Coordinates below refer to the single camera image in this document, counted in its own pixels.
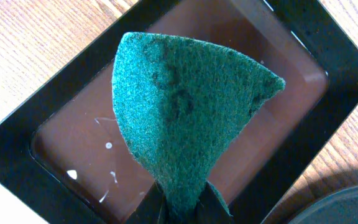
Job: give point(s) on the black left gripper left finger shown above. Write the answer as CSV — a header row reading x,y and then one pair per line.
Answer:
x,y
152,209

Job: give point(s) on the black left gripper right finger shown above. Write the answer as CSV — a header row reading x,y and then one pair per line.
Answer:
x,y
209,209

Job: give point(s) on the green yellow sponge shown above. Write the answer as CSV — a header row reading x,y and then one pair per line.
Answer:
x,y
180,102

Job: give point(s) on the black rectangular tray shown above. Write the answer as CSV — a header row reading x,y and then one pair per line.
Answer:
x,y
30,181

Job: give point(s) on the black round tray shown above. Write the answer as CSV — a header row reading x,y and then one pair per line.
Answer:
x,y
338,208

